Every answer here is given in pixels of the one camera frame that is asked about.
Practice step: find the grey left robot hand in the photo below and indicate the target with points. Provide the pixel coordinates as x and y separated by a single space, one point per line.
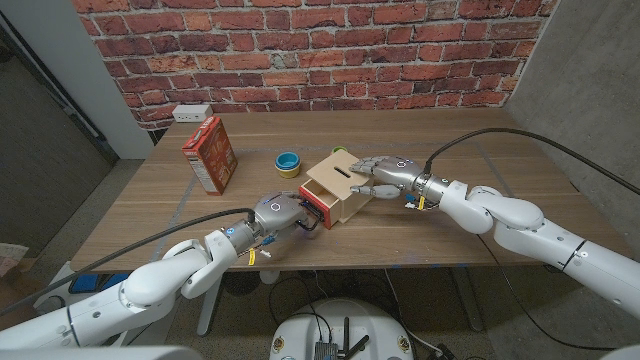
280 212

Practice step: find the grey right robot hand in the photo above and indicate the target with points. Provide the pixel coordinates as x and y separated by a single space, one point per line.
397 172

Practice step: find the red-fronted wooden drawer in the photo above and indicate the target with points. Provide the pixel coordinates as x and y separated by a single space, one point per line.
322 200

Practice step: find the wooden box with slot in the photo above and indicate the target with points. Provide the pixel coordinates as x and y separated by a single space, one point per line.
345 175

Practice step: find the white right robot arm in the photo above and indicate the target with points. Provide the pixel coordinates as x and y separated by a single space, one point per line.
535 235

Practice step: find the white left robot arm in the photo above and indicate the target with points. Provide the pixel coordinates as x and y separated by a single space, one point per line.
150 285

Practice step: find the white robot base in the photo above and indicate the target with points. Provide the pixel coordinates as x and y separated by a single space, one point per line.
345 320

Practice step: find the blue and yellow bowl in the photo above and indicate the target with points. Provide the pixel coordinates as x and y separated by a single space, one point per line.
288 162

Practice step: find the red cracker package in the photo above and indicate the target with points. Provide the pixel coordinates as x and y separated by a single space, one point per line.
215 160

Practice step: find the small green object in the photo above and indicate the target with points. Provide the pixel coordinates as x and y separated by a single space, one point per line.
339 149

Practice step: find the white table leg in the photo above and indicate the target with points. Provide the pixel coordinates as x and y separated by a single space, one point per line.
210 305

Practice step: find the white power outlet strip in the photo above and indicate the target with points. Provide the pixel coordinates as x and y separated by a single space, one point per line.
191 113

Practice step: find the black antenna module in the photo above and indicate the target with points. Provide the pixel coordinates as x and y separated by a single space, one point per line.
327 350

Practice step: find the grey table leg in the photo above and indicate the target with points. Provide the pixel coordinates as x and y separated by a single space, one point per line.
467 300

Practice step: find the red brick printed backdrop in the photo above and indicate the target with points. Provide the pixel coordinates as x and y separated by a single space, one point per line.
300 50

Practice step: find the white robot torso edge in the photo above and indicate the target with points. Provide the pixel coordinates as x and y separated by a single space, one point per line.
100 353

